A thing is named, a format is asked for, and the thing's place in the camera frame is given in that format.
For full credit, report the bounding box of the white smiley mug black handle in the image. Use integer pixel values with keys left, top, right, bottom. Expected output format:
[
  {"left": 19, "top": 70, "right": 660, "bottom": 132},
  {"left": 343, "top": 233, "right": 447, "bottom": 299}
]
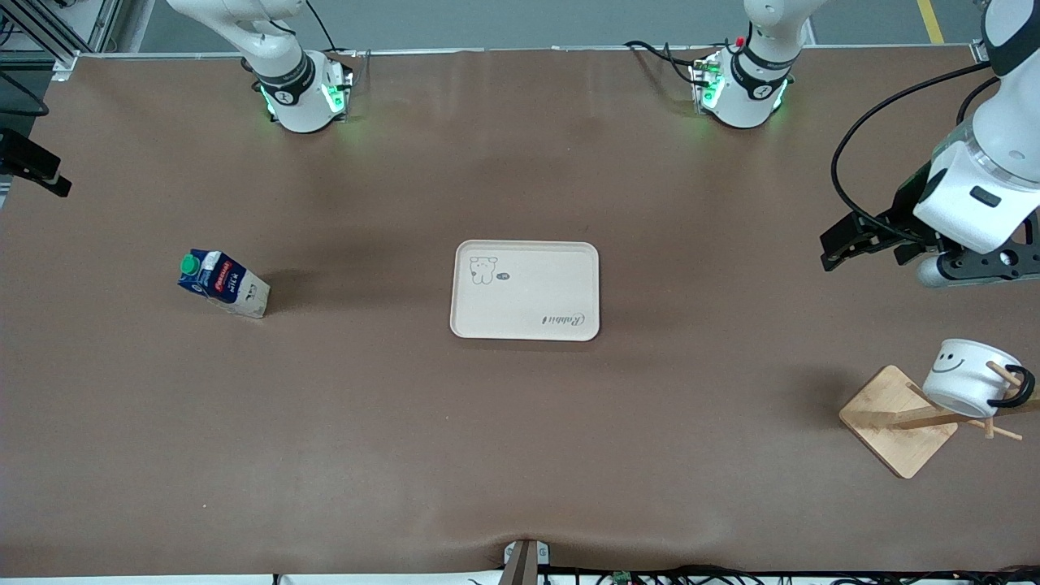
[{"left": 922, "top": 338, "right": 1036, "bottom": 419}]

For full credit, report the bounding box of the blue milk carton green cap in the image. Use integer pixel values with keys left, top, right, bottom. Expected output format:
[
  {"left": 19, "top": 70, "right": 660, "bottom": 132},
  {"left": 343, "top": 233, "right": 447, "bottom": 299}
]
[{"left": 177, "top": 249, "right": 271, "bottom": 319}]

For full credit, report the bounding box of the wooden cup rack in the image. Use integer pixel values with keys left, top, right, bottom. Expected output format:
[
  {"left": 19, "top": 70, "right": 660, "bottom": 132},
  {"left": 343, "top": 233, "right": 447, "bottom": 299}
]
[{"left": 838, "top": 362, "right": 1040, "bottom": 480}]

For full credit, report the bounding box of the cream rectangular tray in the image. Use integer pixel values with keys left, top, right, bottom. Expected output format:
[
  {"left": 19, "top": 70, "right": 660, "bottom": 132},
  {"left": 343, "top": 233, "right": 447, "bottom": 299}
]
[{"left": 449, "top": 239, "right": 601, "bottom": 342}]

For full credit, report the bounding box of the brown table cover mat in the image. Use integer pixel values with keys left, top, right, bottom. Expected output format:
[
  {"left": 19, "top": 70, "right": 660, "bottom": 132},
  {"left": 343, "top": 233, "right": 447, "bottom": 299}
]
[{"left": 0, "top": 47, "right": 1040, "bottom": 579}]

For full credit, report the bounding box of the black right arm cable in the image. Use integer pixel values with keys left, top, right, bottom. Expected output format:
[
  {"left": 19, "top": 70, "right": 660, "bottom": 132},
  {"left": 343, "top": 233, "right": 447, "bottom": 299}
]
[{"left": 0, "top": 70, "right": 51, "bottom": 116}]

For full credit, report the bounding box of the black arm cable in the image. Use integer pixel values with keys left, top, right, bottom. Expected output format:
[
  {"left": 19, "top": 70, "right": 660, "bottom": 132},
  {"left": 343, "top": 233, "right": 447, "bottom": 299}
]
[
  {"left": 830, "top": 61, "right": 1002, "bottom": 241},
  {"left": 0, "top": 70, "right": 51, "bottom": 116}
]

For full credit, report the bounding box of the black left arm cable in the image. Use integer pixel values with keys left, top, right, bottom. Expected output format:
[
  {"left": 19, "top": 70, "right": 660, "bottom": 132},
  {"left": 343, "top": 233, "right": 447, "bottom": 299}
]
[{"left": 830, "top": 61, "right": 1002, "bottom": 241}]

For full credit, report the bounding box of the black left base cable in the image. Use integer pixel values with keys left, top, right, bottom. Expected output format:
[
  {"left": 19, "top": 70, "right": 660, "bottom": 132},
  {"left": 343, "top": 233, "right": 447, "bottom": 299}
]
[{"left": 624, "top": 39, "right": 709, "bottom": 87}]

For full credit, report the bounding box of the black base cable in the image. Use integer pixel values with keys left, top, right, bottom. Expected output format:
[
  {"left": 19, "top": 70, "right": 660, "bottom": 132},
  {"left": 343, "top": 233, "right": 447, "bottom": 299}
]
[
  {"left": 624, "top": 39, "right": 709, "bottom": 87},
  {"left": 305, "top": 0, "right": 371, "bottom": 62}
]

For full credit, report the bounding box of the black right base cable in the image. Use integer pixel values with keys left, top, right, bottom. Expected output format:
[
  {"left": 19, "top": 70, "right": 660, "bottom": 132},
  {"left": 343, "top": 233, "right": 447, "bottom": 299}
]
[{"left": 305, "top": 0, "right": 371, "bottom": 62}]

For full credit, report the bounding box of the brown camera post mount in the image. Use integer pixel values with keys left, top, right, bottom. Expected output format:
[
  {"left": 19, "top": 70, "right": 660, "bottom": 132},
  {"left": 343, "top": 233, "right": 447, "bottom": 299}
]
[{"left": 497, "top": 538, "right": 552, "bottom": 585}]

